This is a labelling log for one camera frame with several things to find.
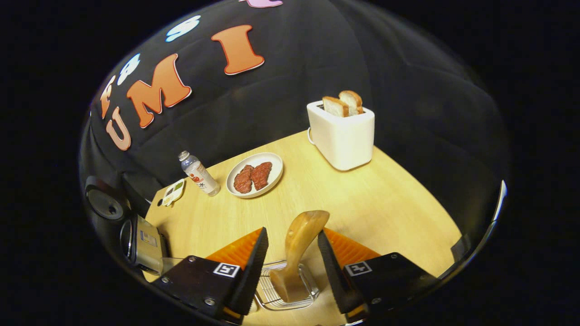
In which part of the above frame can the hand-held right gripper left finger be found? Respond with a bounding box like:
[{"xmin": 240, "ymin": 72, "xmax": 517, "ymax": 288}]
[{"xmin": 152, "ymin": 226, "xmax": 269, "ymax": 324}]

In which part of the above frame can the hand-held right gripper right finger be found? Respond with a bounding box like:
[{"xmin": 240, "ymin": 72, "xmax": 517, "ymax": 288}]
[{"xmin": 317, "ymin": 228, "xmax": 438, "ymax": 323}]

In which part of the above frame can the metal wire chopstick holder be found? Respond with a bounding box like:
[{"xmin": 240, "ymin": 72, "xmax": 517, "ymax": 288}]
[{"xmin": 254, "ymin": 259, "xmax": 320, "ymax": 311}]

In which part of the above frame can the wooden spoon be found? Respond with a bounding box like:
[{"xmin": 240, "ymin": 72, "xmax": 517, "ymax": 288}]
[{"xmin": 270, "ymin": 210, "xmax": 330, "ymax": 303}]

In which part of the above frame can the black silver rice cooker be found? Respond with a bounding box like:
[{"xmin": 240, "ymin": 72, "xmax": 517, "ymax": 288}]
[{"xmin": 84, "ymin": 176, "xmax": 169, "ymax": 276}]

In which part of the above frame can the small white green sauce tray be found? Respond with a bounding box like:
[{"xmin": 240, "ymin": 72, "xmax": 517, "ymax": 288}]
[{"xmin": 162, "ymin": 178, "xmax": 186, "ymax": 207}]

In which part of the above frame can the clear plastic drink bottle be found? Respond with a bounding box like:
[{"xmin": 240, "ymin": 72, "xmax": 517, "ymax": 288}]
[{"xmin": 178, "ymin": 150, "xmax": 221, "ymax": 197}]

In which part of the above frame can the white round plate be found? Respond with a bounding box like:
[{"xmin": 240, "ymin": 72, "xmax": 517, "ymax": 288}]
[{"xmin": 226, "ymin": 152, "xmax": 284, "ymax": 199}]

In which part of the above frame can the white toaster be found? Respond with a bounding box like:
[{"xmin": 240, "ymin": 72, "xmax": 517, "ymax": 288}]
[{"xmin": 307, "ymin": 101, "xmax": 375, "ymax": 171}]

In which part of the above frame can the toast bread slice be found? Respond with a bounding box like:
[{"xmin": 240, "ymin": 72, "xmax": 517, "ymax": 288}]
[
  {"xmin": 338, "ymin": 90, "xmax": 364, "ymax": 115},
  {"xmin": 322, "ymin": 96, "xmax": 349, "ymax": 118}
]

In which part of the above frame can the black backdrop cloth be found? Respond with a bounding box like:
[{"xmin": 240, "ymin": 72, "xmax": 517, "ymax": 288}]
[{"xmin": 79, "ymin": 0, "xmax": 510, "ymax": 236}]

